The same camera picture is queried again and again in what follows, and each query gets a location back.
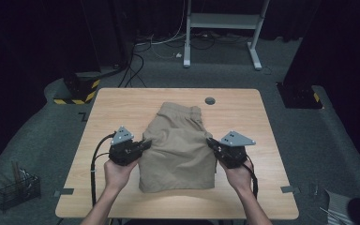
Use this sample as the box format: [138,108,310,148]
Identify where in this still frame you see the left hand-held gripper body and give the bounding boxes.
[108,125,141,167]

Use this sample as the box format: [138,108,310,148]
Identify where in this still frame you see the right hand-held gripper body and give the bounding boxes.
[217,129,258,170]

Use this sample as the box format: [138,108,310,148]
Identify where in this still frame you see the beige shorts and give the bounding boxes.
[138,101,218,194]

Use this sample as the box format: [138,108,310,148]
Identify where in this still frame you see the person's left hand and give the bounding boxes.
[103,157,139,193]

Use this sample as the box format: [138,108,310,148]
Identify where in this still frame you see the person's right hand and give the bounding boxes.
[219,158,255,194]

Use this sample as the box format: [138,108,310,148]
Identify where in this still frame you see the grey tape piece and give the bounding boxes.
[53,187,75,198]
[280,186,301,195]

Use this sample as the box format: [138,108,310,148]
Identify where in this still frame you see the black yellow striped stand base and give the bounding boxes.
[52,70,102,106]

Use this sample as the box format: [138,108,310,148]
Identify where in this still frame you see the striped grey sheet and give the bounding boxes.
[323,188,357,225]

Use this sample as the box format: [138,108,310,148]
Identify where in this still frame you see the white metal stand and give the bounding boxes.
[182,0,271,71]

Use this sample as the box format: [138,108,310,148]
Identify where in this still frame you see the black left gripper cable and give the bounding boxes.
[89,132,117,208]

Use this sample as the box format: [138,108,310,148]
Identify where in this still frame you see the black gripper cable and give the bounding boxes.
[241,157,260,201]
[89,132,117,208]

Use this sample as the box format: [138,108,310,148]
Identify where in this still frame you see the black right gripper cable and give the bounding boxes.
[241,157,260,201]

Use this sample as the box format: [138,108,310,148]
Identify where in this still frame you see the black floor cables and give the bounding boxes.
[117,31,257,89]

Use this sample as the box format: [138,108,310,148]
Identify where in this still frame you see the white floor cable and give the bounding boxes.
[134,0,188,60]

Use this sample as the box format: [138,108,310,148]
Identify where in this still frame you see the black wire basket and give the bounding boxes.
[0,160,42,212]

